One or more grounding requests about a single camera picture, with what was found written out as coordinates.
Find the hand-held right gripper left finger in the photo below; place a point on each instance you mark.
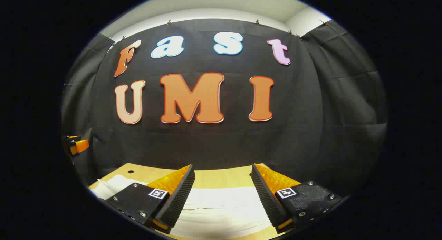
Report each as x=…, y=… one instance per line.
x=179, y=198

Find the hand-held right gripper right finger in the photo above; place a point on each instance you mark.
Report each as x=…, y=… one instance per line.
x=266, y=198

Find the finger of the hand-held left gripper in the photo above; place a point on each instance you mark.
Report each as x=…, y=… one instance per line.
x=80, y=146

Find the white jeans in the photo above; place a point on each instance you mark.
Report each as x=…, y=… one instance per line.
x=221, y=205

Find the black backdrop cloth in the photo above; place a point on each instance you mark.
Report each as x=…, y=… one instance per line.
x=207, y=143

